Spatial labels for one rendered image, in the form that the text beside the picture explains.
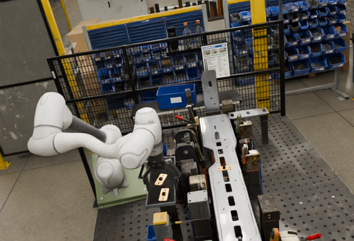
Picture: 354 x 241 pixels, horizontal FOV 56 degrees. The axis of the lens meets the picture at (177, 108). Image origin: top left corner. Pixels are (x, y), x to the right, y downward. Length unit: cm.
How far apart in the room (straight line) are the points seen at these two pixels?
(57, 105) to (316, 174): 169
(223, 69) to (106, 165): 127
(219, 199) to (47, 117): 96
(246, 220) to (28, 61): 311
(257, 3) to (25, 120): 303
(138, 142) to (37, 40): 289
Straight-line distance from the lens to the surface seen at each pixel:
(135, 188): 236
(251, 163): 206
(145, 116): 137
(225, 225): 169
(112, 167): 214
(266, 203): 174
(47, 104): 176
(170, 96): 266
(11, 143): 469
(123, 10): 868
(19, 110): 442
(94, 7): 873
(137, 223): 223
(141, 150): 126
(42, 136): 171
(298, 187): 234
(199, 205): 168
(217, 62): 278
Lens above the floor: 223
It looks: 26 degrees down
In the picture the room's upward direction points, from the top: 10 degrees counter-clockwise
